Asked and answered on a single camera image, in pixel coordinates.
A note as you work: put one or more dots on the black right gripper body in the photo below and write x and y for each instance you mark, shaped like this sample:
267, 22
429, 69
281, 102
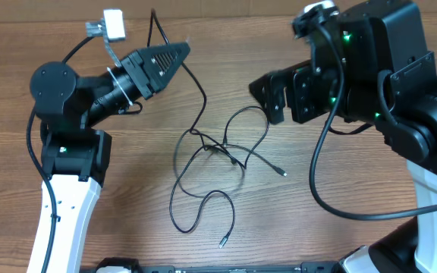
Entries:
311, 101

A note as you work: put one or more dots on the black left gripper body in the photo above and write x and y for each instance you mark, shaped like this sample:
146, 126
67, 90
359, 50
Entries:
132, 65

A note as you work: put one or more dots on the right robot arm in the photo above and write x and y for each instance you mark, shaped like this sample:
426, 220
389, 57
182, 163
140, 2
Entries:
369, 64

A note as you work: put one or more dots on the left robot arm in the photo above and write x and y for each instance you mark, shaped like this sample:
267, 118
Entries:
75, 156

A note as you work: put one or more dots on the cardboard back panel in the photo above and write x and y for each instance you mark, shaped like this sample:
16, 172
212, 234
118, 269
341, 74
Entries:
12, 11

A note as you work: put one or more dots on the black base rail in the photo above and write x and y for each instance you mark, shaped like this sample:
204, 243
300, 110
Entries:
116, 264

